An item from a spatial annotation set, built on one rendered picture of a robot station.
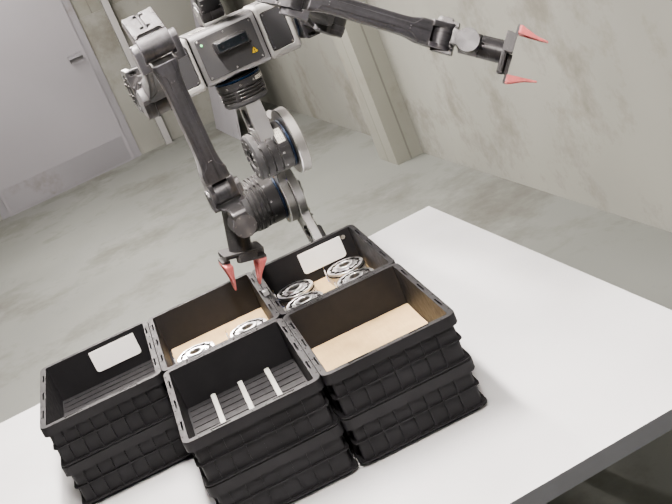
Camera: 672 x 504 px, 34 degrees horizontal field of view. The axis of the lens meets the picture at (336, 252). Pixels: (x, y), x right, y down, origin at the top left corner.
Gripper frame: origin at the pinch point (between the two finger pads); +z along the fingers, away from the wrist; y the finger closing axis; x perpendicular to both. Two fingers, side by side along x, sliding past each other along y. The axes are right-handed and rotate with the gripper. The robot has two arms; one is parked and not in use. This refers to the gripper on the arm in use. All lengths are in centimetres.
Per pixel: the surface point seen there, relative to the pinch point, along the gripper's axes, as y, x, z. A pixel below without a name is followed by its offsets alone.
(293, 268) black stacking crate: 17.0, 17.1, 5.2
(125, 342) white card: -29.9, 21.5, 14.6
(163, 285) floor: 28, 340, 106
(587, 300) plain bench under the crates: 69, -43, 10
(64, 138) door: 25, 726, 79
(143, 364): -26.7, 20.2, 21.4
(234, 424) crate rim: -21, -58, 7
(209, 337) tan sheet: -9.1, 15.2, 17.1
